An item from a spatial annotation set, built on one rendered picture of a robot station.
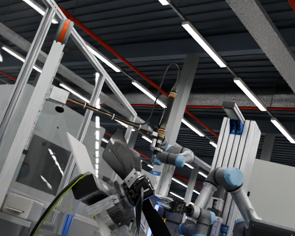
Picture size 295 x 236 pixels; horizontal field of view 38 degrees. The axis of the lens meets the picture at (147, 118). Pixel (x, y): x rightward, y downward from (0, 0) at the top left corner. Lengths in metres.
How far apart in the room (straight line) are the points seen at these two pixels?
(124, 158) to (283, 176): 2.27
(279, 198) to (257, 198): 0.20
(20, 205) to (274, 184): 2.51
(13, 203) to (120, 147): 0.67
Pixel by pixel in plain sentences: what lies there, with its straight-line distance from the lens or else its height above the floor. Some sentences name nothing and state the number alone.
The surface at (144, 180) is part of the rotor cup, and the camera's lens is 2.26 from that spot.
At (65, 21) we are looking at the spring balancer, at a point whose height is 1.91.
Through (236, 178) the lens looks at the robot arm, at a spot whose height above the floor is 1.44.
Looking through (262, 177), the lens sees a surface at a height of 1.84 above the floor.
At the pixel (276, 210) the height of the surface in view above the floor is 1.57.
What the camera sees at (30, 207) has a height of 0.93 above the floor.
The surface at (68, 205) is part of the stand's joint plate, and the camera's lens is 2.34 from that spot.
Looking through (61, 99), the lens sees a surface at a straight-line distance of 2.33.
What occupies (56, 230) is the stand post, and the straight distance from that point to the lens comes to 2.35.
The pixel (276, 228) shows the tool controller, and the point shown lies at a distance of 2.59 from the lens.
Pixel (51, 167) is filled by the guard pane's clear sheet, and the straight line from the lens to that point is 2.88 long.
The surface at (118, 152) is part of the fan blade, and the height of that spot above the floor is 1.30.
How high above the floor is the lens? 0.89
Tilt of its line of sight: 17 degrees up
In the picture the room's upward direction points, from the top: 17 degrees clockwise
